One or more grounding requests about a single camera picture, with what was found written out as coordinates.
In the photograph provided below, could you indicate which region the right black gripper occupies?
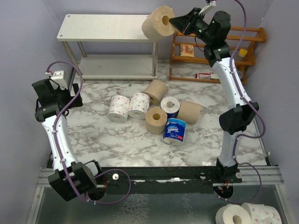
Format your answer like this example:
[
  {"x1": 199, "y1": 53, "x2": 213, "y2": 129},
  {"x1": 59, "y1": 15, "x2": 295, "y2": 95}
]
[{"x1": 170, "y1": 7, "x2": 213, "y2": 45}]

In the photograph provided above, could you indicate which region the brown paper roll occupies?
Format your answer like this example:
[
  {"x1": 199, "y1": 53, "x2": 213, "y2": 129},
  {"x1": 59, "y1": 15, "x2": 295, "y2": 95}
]
[
  {"x1": 142, "y1": 6, "x2": 176, "y2": 42},
  {"x1": 145, "y1": 107, "x2": 167, "y2": 135},
  {"x1": 177, "y1": 100, "x2": 202, "y2": 124},
  {"x1": 143, "y1": 80, "x2": 168, "y2": 105}
]

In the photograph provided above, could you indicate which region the white floral paper roll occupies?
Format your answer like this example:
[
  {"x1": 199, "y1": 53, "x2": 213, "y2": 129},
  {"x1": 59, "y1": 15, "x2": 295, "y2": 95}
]
[
  {"x1": 107, "y1": 95, "x2": 130, "y2": 122},
  {"x1": 128, "y1": 92, "x2": 150, "y2": 120}
]

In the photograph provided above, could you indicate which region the blue Vinda roll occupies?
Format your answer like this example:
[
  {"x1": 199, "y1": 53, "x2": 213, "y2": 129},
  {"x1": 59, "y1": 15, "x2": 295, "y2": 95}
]
[{"x1": 160, "y1": 97, "x2": 180, "y2": 119}]

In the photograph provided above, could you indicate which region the blue Tempo roll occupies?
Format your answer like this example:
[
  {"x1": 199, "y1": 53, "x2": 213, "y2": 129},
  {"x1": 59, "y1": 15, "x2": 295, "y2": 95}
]
[{"x1": 163, "y1": 118, "x2": 186, "y2": 146}]

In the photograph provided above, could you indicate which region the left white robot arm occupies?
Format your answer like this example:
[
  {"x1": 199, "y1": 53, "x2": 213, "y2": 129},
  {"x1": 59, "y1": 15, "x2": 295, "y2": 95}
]
[{"x1": 32, "y1": 78, "x2": 103, "y2": 201}]

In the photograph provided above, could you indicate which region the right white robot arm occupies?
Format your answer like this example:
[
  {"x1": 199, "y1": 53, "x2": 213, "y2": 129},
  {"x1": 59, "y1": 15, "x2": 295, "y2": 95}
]
[{"x1": 169, "y1": 7, "x2": 259, "y2": 182}]

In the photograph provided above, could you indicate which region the white two-tier shelf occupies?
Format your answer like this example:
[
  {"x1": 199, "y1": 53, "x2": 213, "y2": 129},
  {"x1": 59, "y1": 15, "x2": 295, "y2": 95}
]
[{"x1": 57, "y1": 14, "x2": 157, "y2": 80}]

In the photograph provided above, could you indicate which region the orange snack packet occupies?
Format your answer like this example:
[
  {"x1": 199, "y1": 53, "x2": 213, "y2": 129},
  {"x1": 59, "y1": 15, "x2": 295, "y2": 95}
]
[{"x1": 180, "y1": 44, "x2": 194, "y2": 57}]

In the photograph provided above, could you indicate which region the red white small box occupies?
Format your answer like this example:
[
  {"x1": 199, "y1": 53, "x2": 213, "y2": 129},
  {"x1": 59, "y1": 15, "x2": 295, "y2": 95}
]
[{"x1": 195, "y1": 73, "x2": 211, "y2": 80}]

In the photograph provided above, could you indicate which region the white green small box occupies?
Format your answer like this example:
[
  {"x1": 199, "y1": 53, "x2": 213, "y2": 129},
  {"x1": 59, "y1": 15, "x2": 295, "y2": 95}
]
[{"x1": 210, "y1": 72, "x2": 219, "y2": 80}]

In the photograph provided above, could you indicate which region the yellow sponge block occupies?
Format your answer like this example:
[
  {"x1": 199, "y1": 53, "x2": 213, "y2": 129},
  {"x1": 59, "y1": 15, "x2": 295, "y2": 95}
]
[{"x1": 238, "y1": 48, "x2": 248, "y2": 58}]

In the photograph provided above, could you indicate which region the wooden slatted rack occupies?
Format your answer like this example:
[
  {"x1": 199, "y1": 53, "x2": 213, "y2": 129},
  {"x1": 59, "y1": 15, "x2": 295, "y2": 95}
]
[{"x1": 169, "y1": 21, "x2": 267, "y2": 85}]

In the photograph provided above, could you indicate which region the clear plastic cup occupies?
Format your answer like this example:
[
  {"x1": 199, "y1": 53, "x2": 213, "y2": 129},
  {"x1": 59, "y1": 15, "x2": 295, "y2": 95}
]
[{"x1": 237, "y1": 70, "x2": 244, "y2": 80}]

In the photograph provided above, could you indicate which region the brown paper roll front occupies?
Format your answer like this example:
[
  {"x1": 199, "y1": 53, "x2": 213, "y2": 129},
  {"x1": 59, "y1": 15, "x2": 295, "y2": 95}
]
[{"x1": 145, "y1": 107, "x2": 167, "y2": 135}]

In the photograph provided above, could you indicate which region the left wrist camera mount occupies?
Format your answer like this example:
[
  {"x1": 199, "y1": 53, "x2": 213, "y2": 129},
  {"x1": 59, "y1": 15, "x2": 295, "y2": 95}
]
[{"x1": 45, "y1": 70, "x2": 70, "y2": 90}]

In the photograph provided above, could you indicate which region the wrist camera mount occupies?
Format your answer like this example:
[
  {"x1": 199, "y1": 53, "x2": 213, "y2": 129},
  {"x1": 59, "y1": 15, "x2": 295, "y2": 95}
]
[
  {"x1": 45, "y1": 70, "x2": 70, "y2": 90},
  {"x1": 199, "y1": 0, "x2": 217, "y2": 15}
]

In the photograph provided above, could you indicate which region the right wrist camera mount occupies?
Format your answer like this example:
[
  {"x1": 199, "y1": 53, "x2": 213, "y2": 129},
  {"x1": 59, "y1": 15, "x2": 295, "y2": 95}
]
[{"x1": 199, "y1": 0, "x2": 217, "y2": 15}]

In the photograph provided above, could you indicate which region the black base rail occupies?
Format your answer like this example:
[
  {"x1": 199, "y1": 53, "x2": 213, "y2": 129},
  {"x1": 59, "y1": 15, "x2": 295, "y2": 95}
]
[{"x1": 95, "y1": 166, "x2": 242, "y2": 195}]

